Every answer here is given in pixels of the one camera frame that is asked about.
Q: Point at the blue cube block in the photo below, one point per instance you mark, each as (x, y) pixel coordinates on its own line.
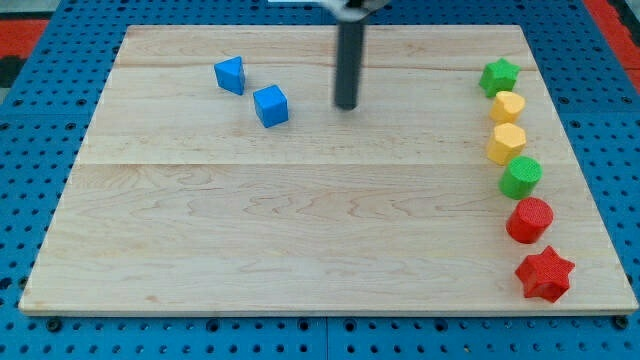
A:
(271, 106)

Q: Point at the green star block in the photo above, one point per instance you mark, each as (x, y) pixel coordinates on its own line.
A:
(497, 76)

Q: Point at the red star block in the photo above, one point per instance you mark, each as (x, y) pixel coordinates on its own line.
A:
(545, 275)

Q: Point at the light wooden board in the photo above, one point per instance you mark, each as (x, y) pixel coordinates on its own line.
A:
(181, 203)

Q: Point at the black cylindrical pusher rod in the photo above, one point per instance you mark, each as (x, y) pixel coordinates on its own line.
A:
(349, 50)

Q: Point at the blue triangular prism block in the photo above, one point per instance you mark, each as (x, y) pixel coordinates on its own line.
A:
(230, 75)

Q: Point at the yellow hexagon block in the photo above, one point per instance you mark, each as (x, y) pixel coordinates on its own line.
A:
(507, 140)

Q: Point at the green cylinder block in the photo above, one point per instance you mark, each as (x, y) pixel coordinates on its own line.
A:
(520, 177)

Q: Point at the yellow heart block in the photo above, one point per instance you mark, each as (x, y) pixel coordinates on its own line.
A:
(507, 107)

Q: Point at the red cylinder block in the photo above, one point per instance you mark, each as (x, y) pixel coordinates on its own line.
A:
(529, 220)

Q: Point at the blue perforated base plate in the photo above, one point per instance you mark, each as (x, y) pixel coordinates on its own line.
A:
(43, 121)

